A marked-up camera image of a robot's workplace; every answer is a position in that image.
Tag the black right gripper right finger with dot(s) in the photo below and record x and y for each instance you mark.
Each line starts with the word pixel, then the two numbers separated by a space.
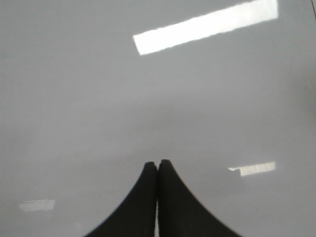
pixel 180 214

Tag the white whiteboard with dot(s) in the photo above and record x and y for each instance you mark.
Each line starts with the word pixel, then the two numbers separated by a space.
pixel 91 90

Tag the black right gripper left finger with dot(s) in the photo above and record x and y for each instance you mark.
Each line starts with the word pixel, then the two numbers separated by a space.
pixel 136 215

